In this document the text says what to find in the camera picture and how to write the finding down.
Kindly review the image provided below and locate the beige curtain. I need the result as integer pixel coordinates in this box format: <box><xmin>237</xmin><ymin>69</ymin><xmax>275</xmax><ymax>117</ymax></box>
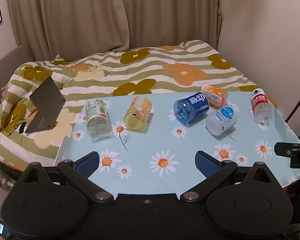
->
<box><xmin>5</xmin><ymin>0</ymin><xmax>222</xmax><ymax>62</ymax></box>

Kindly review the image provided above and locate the orange plastic bottle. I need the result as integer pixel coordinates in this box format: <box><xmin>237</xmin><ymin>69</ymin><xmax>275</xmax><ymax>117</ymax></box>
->
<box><xmin>200</xmin><ymin>83</ymin><xmax>229</xmax><ymax>109</ymax></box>

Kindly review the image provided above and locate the clear bottle white label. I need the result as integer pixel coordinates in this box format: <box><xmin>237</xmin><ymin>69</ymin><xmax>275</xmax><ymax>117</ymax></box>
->
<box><xmin>86</xmin><ymin>99</ymin><xmax>112</xmax><ymax>140</ymax></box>

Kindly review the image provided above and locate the white bottle blue label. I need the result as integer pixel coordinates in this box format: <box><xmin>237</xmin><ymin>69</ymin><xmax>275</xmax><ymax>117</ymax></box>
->
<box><xmin>205</xmin><ymin>105</ymin><xmax>239</xmax><ymax>136</ymax></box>

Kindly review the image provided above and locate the blue plastic bottle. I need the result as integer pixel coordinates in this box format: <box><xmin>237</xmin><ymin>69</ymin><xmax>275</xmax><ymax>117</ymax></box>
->
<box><xmin>173</xmin><ymin>93</ymin><xmax>210</xmax><ymax>128</ymax></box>

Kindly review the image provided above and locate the black cable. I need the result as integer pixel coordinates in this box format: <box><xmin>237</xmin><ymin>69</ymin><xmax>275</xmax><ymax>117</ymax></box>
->
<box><xmin>284</xmin><ymin>82</ymin><xmax>300</xmax><ymax>122</ymax></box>

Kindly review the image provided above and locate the floral striped blanket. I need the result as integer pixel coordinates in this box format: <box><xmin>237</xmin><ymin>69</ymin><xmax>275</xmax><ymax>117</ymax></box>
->
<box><xmin>0</xmin><ymin>39</ymin><xmax>278</xmax><ymax>174</ymax></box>

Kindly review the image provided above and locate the pink pillow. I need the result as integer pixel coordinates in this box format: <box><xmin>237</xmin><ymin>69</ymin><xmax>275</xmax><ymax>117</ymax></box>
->
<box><xmin>0</xmin><ymin>84</ymin><xmax>9</xmax><ymax>100</ymax></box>

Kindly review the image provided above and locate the clear bottle yellow label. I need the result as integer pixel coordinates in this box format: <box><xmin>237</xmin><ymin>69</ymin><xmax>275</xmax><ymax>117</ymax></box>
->
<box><xmin>123</xmin><ymin>96</ymin><xmax>153</xmax><ymax>133</ymax></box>

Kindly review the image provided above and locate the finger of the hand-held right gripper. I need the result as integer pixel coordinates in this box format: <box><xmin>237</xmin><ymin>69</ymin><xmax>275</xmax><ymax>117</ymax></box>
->
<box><xmin>274</xmin><ymin>142</ymin><xmax>300</xmax><ymax>158</ymax></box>

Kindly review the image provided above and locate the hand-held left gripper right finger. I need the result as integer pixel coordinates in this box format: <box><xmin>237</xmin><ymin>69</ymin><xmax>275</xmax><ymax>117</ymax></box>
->
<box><xmin>180</xmin><ymin>150</ymin><xmax>278</xmax><ymax>202</ymax></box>

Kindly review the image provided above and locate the clear bottle red label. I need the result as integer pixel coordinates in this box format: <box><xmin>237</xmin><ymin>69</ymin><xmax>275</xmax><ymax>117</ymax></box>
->
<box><xmin>250</xmin><ymin>88</ymin><xmax>273</xmax><ymax>126</ymax></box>

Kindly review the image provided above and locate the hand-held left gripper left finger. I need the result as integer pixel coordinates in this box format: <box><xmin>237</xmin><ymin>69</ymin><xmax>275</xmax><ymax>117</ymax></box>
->
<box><xmin>20</xmin><ymin>151</ymin><xmax>114</xmax><ymax>203</ymax></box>

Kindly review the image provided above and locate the light blue daisy tablecloth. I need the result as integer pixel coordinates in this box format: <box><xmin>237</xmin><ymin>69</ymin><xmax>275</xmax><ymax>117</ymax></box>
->
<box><xmin>55</xmin><ymin>91</ymin><xmax>300</xmax><ymax>188</ymax></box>

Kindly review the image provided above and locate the grey headboard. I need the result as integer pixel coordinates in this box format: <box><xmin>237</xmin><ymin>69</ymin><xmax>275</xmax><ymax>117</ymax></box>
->
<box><xmin>0</xmin><ymin>45</ymin><xmax>34</xmax><ymax>90</ymax></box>

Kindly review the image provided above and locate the small device with screen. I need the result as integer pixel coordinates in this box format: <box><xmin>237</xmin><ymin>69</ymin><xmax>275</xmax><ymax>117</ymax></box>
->
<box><xmin>0</xmin><ymin>218</ymin><xmax>10</xmax><ymax>238</ymax></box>

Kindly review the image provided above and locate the grey laptop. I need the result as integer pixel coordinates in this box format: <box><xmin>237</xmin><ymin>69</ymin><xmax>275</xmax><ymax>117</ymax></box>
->
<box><xmin>24</xmin><ymin>76</ymin><xmax>66</xmax><ymax>134</ymax></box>

